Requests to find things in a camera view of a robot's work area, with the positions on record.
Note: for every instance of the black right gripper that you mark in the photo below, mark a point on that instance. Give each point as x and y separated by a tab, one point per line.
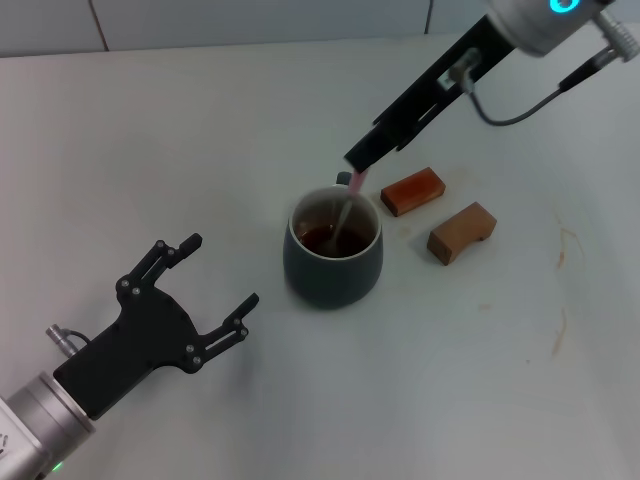
450	60

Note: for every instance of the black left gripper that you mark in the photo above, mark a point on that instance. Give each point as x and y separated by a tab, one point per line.
130	345

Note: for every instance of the dark grey ceramic mug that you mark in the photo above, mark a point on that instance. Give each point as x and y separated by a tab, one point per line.
330	282

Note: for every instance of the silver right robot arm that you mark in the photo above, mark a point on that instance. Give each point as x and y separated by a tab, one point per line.
545	20

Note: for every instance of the reddish brown flat wooden block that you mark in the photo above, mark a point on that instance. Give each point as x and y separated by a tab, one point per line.
412	192

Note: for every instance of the dark brown coffee liquid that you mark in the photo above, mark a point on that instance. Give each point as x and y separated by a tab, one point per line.
357	240

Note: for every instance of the light brown arched wooden block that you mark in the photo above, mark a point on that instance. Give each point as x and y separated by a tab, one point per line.
457	235

